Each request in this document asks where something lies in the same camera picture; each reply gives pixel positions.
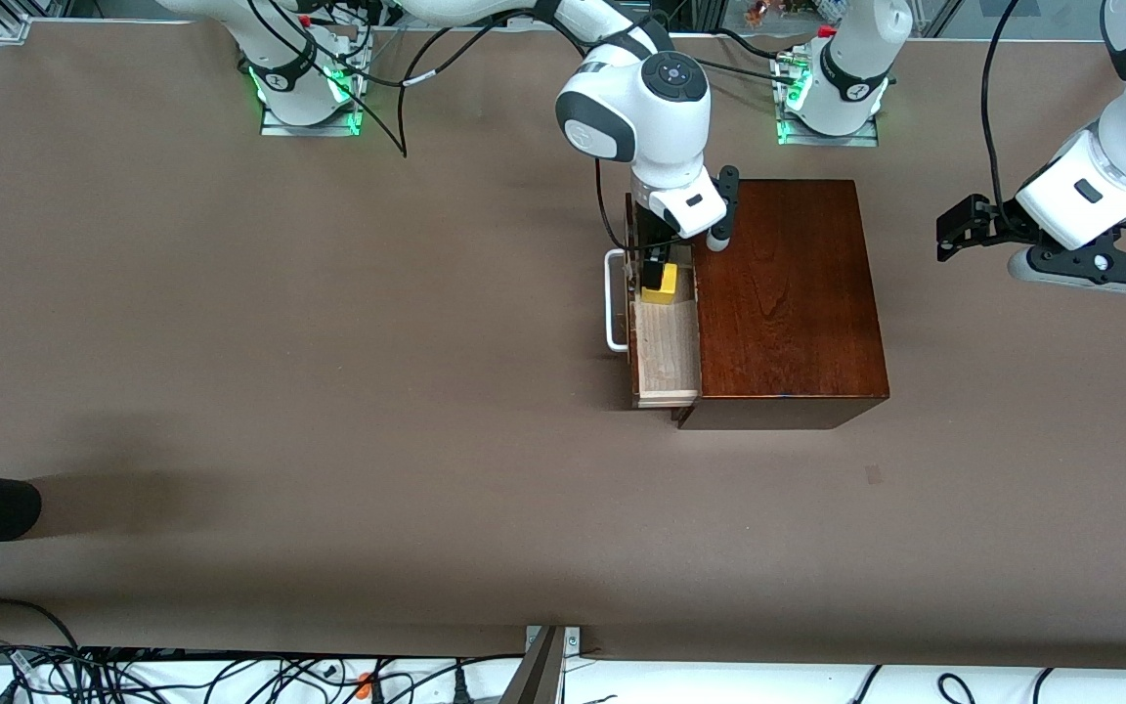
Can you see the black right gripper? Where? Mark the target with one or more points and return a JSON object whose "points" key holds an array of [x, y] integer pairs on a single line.
{"points": [[652, 256]]}

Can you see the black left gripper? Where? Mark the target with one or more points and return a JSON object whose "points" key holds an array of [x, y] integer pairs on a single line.
{"points": [[998, 222]]}

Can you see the yellow block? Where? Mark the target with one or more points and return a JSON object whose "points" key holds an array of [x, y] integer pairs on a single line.
{"points": [[666, 286]]}

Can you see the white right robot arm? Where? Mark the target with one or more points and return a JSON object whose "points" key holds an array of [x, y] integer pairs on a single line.
{"points": [[641, 108]]}

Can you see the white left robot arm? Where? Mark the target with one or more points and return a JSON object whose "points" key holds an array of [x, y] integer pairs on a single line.
{"points": [[1110, 166]]}

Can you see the dark wooden cabinet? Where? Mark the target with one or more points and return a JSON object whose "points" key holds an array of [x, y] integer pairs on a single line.
{"points": [[788, 293]]}

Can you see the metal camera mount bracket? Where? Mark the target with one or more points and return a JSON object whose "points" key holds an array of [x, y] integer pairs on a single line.
{"points": [[541, 670]]}

